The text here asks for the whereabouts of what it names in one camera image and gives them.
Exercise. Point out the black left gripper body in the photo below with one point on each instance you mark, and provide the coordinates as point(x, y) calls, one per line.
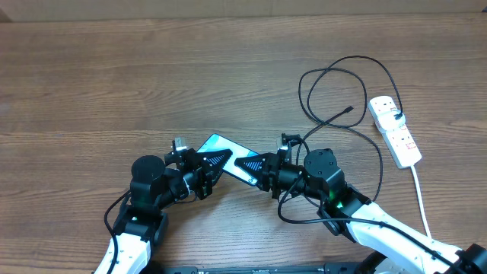
point(177, 175)

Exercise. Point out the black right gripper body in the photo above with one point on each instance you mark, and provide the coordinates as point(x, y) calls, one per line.
point(276, 160)

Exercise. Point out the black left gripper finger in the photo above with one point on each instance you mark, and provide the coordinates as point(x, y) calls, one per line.
point(211, 178)
point(214, 161)

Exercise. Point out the blue Galaxy smartphone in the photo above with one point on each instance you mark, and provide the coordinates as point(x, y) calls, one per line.
point(216, 142)

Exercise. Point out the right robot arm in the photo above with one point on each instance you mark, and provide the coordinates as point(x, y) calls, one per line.
point(346, 211)

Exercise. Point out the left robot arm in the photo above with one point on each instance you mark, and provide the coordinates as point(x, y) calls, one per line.
point(156, 183)

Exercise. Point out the white USB charger plug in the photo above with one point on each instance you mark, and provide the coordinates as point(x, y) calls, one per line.
point(388, 121)

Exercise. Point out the white power strip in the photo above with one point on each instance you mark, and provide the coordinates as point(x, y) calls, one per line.
point(400, 142)

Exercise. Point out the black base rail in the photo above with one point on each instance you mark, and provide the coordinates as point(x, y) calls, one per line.
point(327, 268)

